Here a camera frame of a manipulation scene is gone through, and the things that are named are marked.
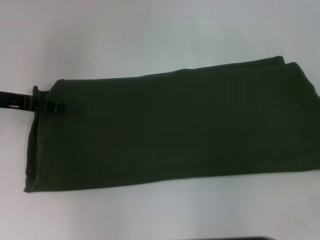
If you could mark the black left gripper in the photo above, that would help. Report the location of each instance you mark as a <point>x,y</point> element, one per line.
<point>12,100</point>

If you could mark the dark green FREE t-shirt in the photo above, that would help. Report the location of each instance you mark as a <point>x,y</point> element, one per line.
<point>175,125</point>

